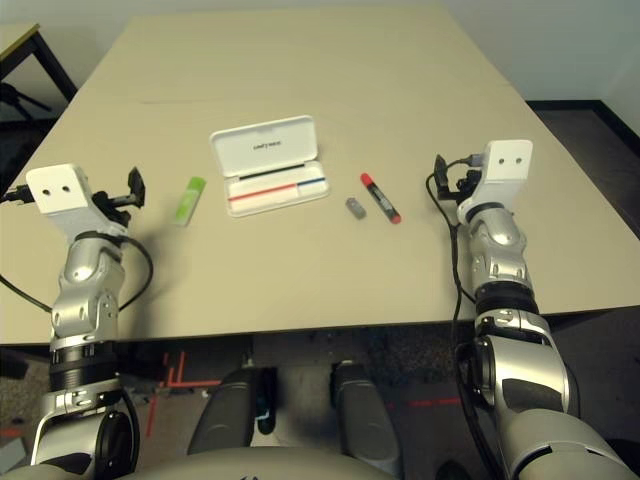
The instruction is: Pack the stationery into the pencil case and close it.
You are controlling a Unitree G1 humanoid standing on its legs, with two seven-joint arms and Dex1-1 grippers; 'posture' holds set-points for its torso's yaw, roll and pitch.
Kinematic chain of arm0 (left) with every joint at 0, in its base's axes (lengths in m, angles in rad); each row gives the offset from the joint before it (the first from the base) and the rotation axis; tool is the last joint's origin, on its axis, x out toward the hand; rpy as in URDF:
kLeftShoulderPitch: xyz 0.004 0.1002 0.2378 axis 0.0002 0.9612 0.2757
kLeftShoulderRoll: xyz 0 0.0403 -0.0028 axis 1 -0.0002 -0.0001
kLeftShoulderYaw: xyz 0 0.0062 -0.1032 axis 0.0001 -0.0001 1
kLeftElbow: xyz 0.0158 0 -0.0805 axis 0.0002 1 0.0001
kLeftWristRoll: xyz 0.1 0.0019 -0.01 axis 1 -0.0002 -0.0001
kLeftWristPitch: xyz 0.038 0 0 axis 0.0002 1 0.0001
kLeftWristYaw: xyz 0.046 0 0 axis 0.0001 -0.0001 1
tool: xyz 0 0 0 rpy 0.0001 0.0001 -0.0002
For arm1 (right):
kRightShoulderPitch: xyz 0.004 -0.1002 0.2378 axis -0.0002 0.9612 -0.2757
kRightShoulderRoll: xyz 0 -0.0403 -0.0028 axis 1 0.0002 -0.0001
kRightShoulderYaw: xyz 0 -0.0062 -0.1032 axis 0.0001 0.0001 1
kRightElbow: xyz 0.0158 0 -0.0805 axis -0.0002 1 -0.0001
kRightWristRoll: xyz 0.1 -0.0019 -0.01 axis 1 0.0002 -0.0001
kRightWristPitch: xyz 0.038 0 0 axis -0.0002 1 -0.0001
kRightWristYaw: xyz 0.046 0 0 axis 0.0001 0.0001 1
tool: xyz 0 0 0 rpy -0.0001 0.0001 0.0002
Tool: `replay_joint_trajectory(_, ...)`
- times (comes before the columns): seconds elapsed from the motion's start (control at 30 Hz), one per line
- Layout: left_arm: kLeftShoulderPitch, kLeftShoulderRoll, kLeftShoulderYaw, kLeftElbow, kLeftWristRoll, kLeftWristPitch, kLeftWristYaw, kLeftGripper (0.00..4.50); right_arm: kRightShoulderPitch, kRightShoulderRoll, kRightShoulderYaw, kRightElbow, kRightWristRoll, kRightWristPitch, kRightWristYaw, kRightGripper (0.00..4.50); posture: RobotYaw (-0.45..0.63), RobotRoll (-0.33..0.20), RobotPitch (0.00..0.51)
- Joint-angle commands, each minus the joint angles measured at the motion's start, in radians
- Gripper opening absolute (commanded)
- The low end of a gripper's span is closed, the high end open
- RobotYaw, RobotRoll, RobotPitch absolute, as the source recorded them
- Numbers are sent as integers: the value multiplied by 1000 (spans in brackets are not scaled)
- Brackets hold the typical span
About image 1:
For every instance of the short red floor tape strip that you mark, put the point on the short red floor tape strip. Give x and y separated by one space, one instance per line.
9 432

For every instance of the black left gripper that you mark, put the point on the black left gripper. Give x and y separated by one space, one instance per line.
110 205

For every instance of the black rounded floor object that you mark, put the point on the black rounded floor object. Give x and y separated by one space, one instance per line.
454 471

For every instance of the grey right robot leg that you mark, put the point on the grey right robot leg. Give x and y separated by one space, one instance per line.
365 415

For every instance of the grey robot leg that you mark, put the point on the grey robot leg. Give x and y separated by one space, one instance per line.
222 415
365 415

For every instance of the black post between robot legs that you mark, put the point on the black post between robot legs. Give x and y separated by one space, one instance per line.
266 400

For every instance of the grey left robot leg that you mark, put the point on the grey left robot leg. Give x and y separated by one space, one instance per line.
222 415

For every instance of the green stick-shaped stationery item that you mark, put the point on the green stick-shaped stationery item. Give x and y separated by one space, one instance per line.
189 200

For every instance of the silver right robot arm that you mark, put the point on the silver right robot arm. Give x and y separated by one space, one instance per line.
500 240

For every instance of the small grey purple eraser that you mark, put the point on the small grey purple eraser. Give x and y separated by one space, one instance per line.
356 208

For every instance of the side table with black frame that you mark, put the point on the side table with black frame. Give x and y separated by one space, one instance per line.
45 55

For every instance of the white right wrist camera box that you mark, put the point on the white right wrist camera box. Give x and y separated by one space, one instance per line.
507 160

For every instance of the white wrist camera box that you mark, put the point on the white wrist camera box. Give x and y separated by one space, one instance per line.
507 160
55 192

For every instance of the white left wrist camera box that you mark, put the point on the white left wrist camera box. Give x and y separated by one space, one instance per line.
55 192

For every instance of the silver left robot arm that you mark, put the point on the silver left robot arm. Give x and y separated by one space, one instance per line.
85 280

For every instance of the black marker with red cap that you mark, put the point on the black marker with red cap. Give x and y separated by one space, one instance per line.
382 200

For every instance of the grey floor sheet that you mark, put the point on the grey floor sheet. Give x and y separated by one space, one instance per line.
11 452

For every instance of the grey robot torso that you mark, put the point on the grey robot torso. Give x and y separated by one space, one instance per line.
250 467

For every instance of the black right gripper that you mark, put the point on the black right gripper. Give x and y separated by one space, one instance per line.
465 185

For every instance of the black tripod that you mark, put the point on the black tripod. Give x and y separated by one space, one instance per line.
17 97

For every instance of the white plastic pencil case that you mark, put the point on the white plastic pencil case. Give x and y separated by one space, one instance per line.
267 145

